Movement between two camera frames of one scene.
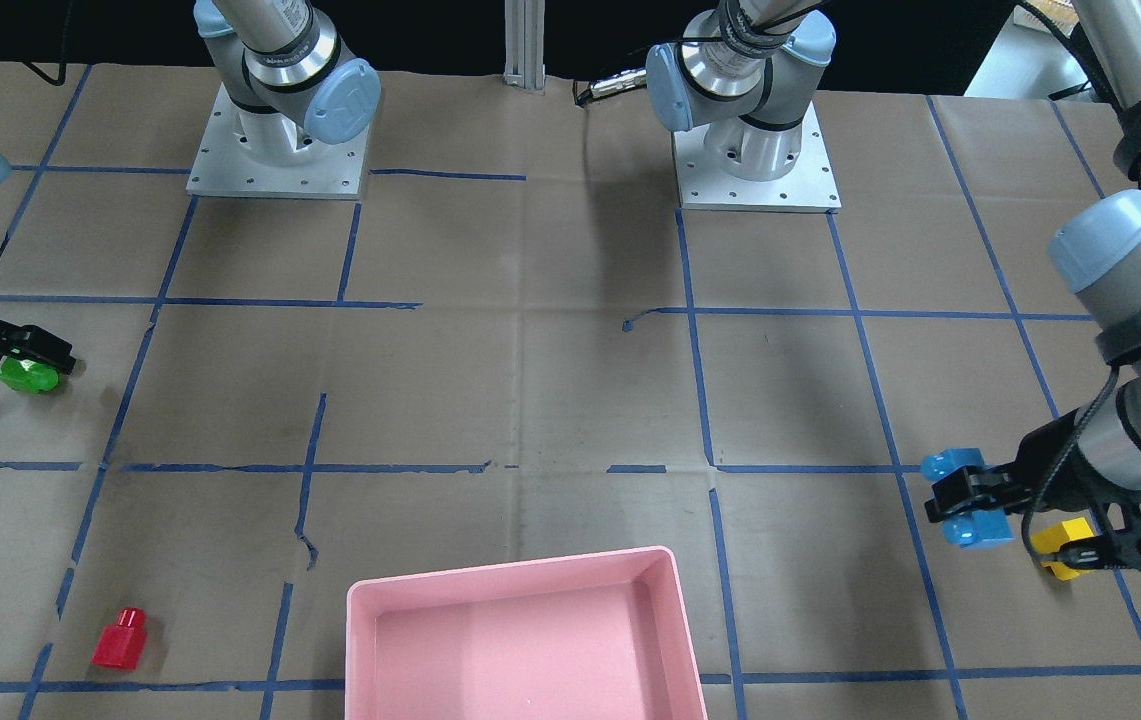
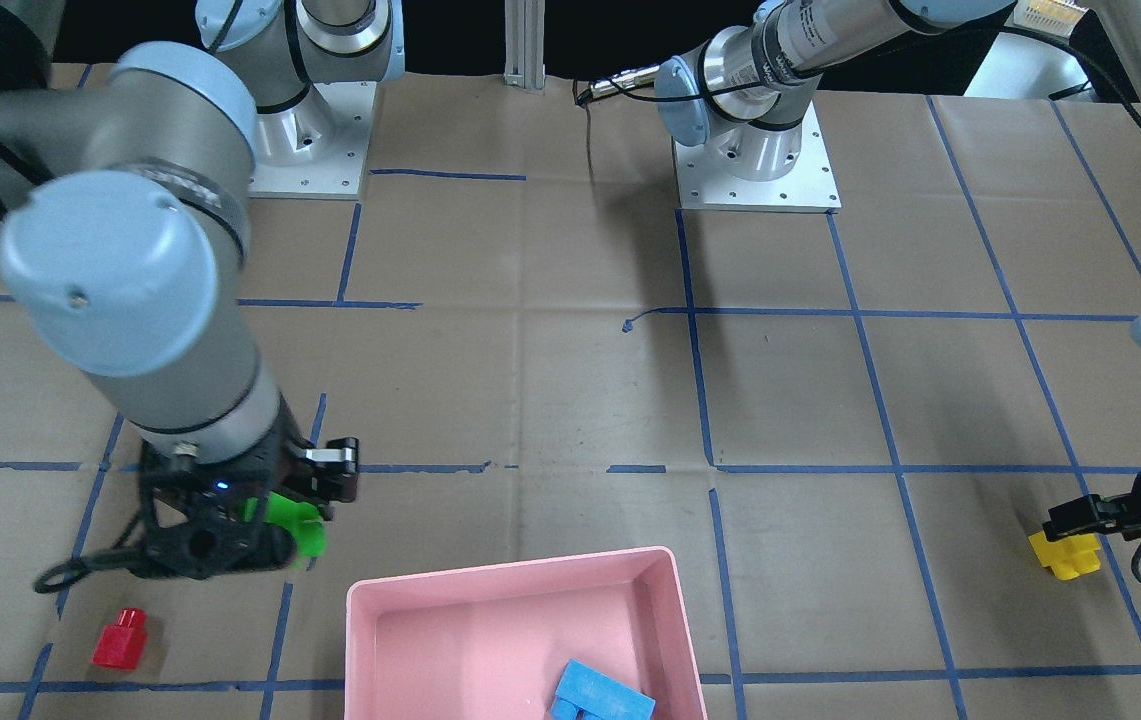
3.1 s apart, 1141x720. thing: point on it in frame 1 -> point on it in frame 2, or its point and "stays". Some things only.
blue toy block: (973, 527) -> (600, 695)
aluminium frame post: (524, 44) stays
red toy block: (123, 644) stays
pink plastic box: (597, 636) stays
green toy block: (26, 376) -> (303, 518)
